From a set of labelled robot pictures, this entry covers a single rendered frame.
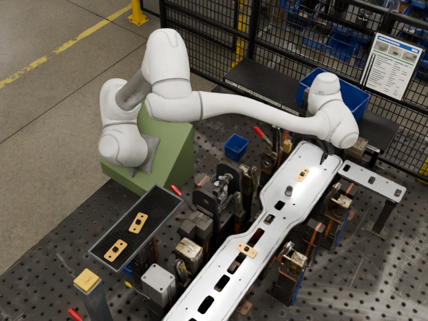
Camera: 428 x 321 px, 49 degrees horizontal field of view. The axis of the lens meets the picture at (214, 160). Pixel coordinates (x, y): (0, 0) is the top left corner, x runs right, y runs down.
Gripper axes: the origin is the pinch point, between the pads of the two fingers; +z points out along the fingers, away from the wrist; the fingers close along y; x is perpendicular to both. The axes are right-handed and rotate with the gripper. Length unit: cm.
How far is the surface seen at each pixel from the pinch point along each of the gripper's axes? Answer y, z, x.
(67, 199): -145, 114, -32
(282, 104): -28.8, 11.1, 32.6
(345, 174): 15.7, 13.9, 11.4
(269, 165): -15.1, 15.3, -2.6
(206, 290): -3, 14, -69
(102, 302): -31, 13, -95
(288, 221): 6.8, 13.8, -25.4
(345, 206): 23.4, 9.7, -8.0
